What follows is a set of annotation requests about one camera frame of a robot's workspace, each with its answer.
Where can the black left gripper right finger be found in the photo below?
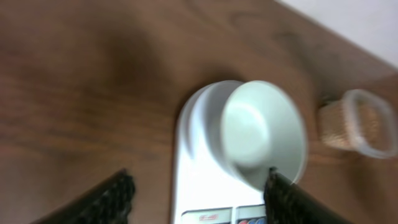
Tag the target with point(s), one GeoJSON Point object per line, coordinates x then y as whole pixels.
{"type": "Point", "coordinates": [287, 203]}

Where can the white digital kitchen scale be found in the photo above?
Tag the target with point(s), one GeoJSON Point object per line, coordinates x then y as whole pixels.
{"type": "Point", "coordinates": [203, 191]}

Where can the clear plastic container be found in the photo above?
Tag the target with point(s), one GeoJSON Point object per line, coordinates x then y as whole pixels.
{"type": "Point", "coordinates": [386, 146]}

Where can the pale grey bowl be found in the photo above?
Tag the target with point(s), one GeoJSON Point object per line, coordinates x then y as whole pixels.
{"type": "Point", "coordinates": [253, 127]}

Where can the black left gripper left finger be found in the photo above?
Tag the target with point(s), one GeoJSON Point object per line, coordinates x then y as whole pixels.
{"type": "Point", "coordinates": [107, 203]}

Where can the soybeans in container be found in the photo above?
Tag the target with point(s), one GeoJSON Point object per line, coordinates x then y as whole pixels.
{"type": "Point", "coordinates": [333, 125]}

